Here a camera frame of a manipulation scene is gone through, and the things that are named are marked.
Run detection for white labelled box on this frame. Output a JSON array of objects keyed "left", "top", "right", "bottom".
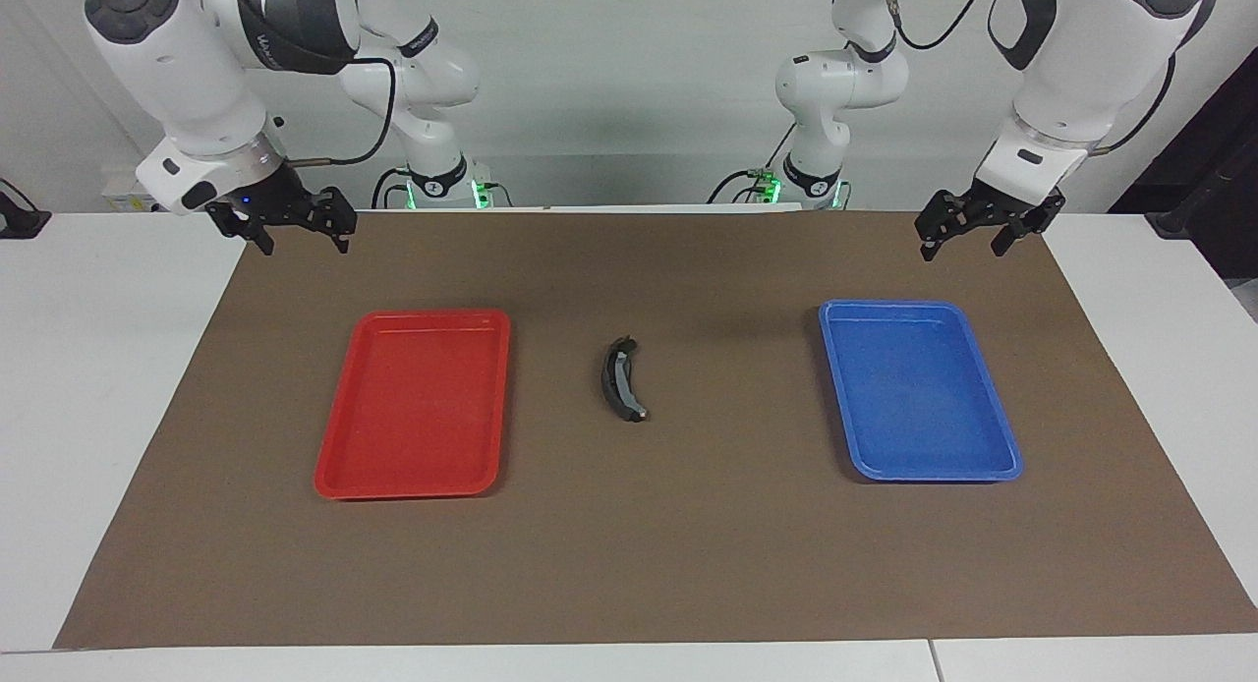
[{"left": 103, "top": 176, "right": 163, "bottom": 214}]

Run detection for curved brake shoe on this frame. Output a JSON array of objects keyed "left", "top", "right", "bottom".
[{"left": 597, "top": 335, "right": 651, "bottom": 425}]

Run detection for dark furniture piece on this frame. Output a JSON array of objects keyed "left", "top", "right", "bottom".
[{"left": 1111, "top": 48, "right": 1258, "bottom": 280}]

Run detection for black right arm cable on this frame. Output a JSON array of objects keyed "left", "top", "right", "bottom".
[{"left": 295, "top": 58, "right": 399, "bottom": 167}]

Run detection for brown table mat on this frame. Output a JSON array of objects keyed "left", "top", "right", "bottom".
[{"left": 54, "top": 210, "right": 1258, "bottom": 651}]

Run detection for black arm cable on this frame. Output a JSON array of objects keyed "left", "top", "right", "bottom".
[
  {"left": 880, "top": 0, "right": 1180, "bottom": 157},
  {"left": 295, "top": 58, "right": 399, "bottom": 167}
]

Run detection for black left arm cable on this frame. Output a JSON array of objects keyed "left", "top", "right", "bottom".
[{"left": 880, "top": 0, "right": 1180, "bottom": 157}]

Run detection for black base cable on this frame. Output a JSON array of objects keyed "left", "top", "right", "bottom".
[
  {"left": 708, "top": 166, "right": 782, "bottom": 206},
  {"left": 372, "top": 168, "right": 414, "bottom": 209}
]

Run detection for blue plastic tray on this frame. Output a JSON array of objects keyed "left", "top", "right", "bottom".
[{"left": 819, "top": 299, "right": 1024, "bottom": 483}]

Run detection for red plastic tray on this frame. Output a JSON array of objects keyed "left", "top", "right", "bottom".
[{"left": 314, "top": 309, "right": 513, "bottom": 501}]

